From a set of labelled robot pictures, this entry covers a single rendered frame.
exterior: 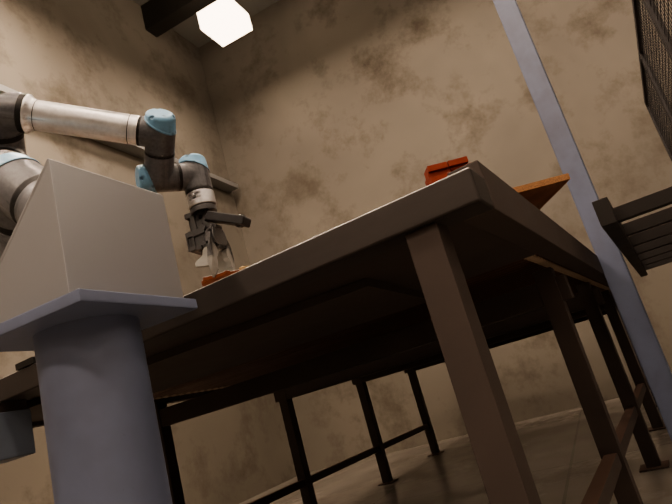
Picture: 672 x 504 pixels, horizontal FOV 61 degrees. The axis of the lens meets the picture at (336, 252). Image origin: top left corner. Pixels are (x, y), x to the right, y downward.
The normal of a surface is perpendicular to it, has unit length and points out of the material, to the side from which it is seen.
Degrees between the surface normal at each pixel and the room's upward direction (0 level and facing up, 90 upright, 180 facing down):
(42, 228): 90
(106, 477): 90
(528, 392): 90
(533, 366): 90
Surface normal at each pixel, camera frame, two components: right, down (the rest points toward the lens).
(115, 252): 0.87, -0.34
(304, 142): -0.41, -0.13
